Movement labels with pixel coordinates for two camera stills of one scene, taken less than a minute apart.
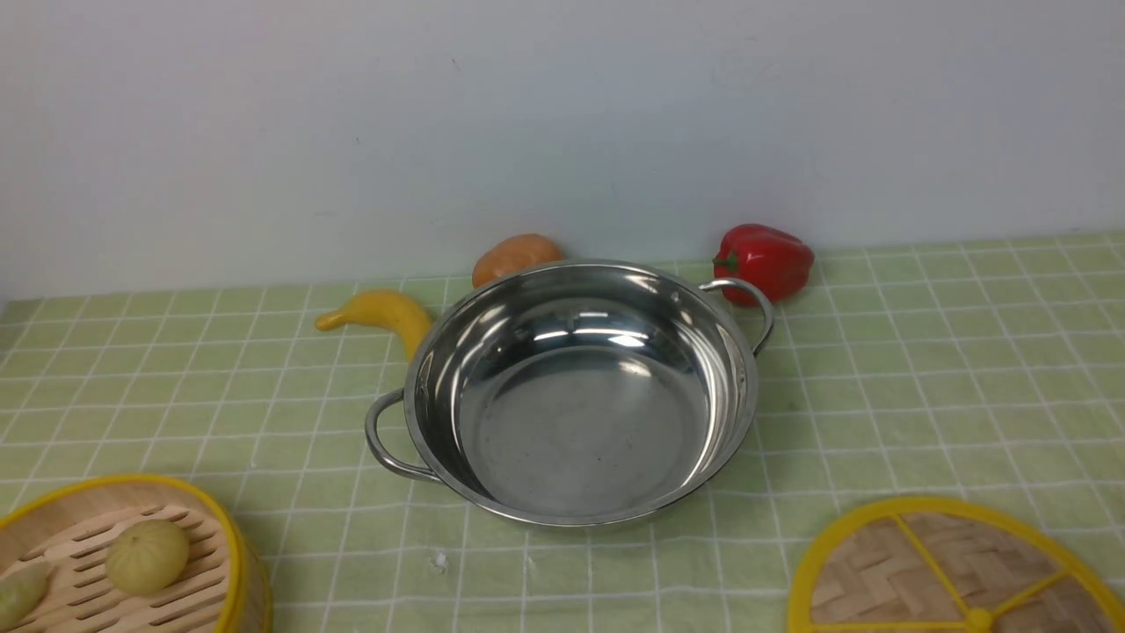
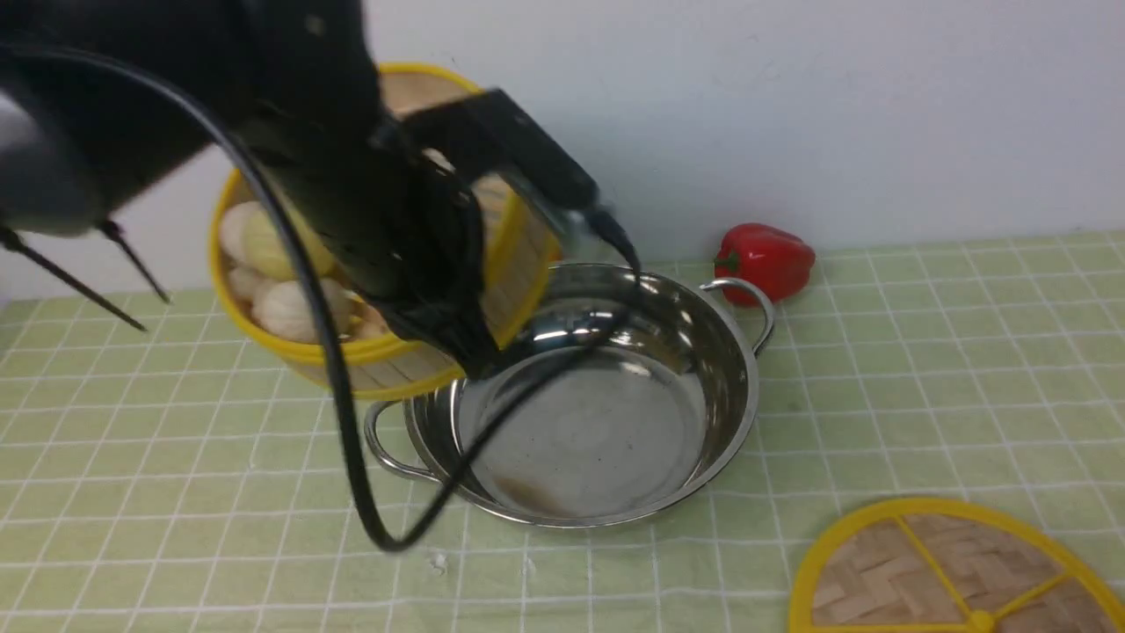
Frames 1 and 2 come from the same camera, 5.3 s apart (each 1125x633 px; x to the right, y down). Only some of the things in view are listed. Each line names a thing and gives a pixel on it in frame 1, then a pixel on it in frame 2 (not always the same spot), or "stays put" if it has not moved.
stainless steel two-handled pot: [577, 392] stays put
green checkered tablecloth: [992, 367] stays put
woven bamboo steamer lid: [941, 564] stays put
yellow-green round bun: [148, 556] -> [266, 251]
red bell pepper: [780, 264] stays put
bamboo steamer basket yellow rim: [226, 588] -> [264, 280]
